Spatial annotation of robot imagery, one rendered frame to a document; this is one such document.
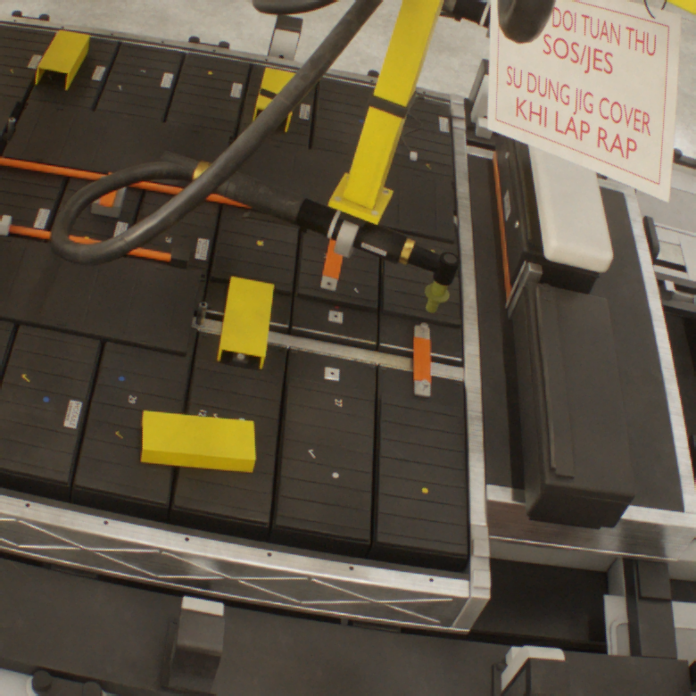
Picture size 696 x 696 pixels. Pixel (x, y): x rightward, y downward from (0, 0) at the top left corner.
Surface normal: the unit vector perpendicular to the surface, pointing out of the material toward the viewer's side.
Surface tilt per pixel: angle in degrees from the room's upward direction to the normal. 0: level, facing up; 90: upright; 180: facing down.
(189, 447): 0
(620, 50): 90
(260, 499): 0
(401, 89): 90
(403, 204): 0
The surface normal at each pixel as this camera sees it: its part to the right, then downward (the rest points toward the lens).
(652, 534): -0.04, 0.71
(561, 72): -0.84, 0.23
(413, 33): -0.29, 0.63
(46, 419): 0.23, -0.68
